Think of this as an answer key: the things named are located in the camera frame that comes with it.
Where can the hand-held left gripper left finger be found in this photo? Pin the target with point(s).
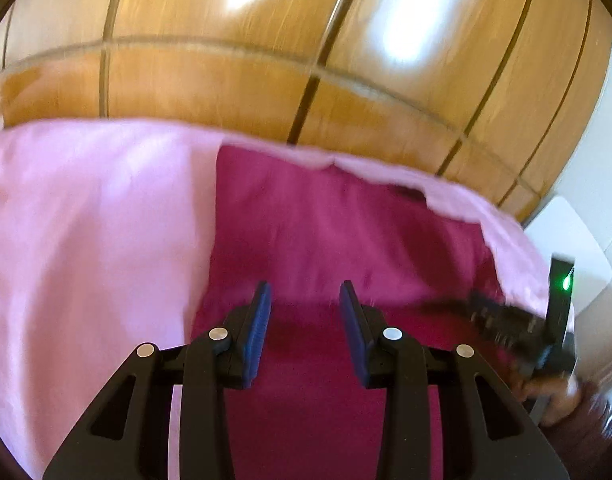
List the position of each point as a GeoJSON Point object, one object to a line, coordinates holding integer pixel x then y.
{"type": "Point", "coordinates": [256, 332]}

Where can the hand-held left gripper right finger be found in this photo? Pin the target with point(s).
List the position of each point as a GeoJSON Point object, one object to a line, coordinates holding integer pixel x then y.
{"type": "Point", "coordinates": [353, 332]}

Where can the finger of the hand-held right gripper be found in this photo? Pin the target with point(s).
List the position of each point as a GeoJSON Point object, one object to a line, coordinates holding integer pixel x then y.
{"type": "Point", "coordinates": [500, 322]}

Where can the dark red garment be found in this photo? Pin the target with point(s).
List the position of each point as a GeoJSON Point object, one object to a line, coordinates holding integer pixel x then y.
{"type": "Point", "coordinates": [311, 220]}

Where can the person's right forearm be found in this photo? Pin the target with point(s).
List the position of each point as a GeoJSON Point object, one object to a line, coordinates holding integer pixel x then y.
{"type": "Point", "coordinates": [585, 442]}

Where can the person's right hand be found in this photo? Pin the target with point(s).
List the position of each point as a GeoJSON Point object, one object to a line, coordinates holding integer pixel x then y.
{"type": "Point", "coordinates": [550, 395]}

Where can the white rounded panel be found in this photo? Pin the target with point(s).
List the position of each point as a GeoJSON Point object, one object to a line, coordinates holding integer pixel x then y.
{"type": "Point", "coordinates": [575, 235]}

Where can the pink blanket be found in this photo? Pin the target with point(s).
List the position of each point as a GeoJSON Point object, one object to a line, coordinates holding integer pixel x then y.
{"type": "Point", "coordinates": [86, 240]}

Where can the wooden wardrobe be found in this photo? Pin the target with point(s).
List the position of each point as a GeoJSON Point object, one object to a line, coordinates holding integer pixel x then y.
{"type": "Point", "coordinates": [236, 50]}

